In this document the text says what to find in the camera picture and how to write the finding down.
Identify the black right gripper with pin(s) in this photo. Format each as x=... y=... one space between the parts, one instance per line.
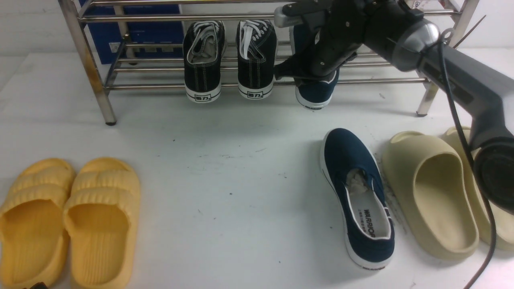
x=342 y=25

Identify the navy canvas sneaker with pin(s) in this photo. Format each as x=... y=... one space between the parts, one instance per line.
x=313 y=95
x=352 y=172

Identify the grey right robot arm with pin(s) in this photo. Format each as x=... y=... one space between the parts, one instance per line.
x=409 y=42

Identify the stainless steel shoe rack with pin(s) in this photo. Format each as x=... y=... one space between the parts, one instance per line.
x=126 y=61

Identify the blue box behind rack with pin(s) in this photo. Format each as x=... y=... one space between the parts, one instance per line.
x=107 y=35

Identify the right black canvas sneaker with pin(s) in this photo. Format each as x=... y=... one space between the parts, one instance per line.
x=256 y=42

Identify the black canvas sneaker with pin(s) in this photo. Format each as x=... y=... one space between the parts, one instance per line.
x=256 y=42
x=203 y=46

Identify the left black canvas sneaker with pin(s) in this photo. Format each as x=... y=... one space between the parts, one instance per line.
x=203 y=46

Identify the left beige foam slide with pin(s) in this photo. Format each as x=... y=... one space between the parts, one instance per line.
x=427 y=177

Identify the right yellow rubber slipper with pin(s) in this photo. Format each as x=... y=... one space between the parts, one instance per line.
x=101 y=217

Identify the yellow rubber slipper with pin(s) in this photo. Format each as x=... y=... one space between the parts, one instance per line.
x=101 y=217
x=34 y=240

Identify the left yellow rubber slipper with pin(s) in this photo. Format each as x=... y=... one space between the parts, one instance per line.
x=34 y=240

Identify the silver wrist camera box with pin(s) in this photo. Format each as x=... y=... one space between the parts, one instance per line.
x=290 y=15

